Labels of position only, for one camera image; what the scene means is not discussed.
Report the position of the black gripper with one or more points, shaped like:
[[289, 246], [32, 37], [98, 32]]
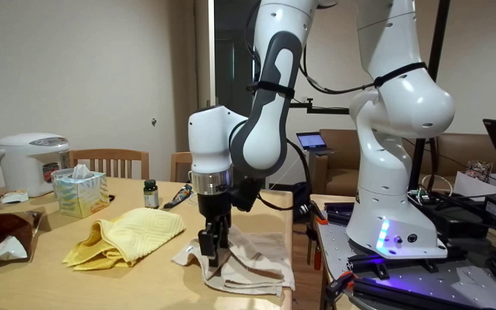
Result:
[[216, 210]]

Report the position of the white towel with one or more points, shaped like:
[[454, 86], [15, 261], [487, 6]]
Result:
[[254, 265]]

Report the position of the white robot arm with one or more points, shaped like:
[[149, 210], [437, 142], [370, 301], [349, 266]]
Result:
[[234, 154]]

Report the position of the wooden chair near towel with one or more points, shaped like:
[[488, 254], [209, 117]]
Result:
[[180, 167]]

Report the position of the yellow towel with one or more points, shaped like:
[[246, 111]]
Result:
[[125, 241]]

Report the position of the patterned tissue box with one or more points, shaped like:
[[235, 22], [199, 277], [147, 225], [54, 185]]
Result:
[[80, 192]]

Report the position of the brown snack bags pile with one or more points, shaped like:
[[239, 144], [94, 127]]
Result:
[[34, 218]]

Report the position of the white electric water boiler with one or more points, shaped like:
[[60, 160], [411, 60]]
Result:
[[30, 160]]

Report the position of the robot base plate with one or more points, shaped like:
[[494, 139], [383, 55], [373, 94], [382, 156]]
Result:
[[375, 284]]

